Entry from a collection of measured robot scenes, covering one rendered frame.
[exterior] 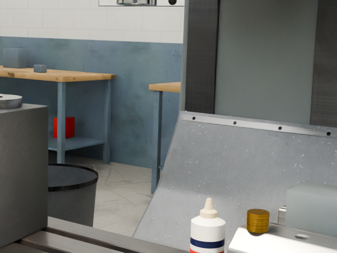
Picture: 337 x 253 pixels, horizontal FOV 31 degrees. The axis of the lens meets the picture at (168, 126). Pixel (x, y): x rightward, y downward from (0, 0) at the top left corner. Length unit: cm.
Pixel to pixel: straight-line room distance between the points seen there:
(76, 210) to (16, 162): 177
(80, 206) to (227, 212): 167
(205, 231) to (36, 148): 32
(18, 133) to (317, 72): 48
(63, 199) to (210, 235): 190
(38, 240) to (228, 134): 38
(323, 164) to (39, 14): 588
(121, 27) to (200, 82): 493
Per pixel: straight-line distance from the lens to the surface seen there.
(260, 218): 60
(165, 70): 571
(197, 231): 71
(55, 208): 259
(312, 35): 103
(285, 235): 61
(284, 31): 105
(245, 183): 103
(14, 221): 90
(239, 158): 105
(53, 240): 91
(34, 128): 90
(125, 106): 600
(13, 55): 653
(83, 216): 268
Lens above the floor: 124
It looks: 8 degrees down
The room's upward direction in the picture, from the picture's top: 2 degrees clockwise
